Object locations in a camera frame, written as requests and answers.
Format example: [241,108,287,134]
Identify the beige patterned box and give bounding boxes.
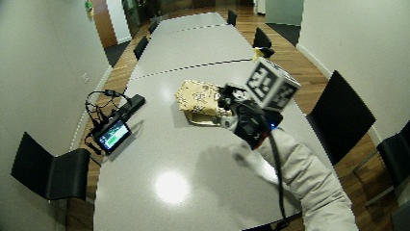
[175,79,235,127]

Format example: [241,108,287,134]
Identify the white marker cube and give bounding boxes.
[245,57,303,113]

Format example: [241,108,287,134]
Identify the small yellow object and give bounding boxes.
[252,46,268,63]

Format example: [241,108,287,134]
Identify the black chair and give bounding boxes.
[252,27,277,59]
[132,35,151,62]
[10,131,92,202]
[305,69,379,167]
[148,19,160,35]
[353,119,410,207]
[225,9,240,28]

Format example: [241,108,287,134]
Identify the small black screen device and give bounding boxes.
[92,118,134,156]

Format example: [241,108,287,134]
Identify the brown wooden door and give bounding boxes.
[90,0,120,49]

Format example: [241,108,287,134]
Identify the black bar camera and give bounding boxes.
[112,93,148,121]

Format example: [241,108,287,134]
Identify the black glove cable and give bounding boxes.
[260,118,291,223]

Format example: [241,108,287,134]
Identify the tangled black cables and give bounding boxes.
[84,89,134,155]

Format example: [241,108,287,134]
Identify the green yellow wall sign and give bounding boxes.
[84,0,96,19]

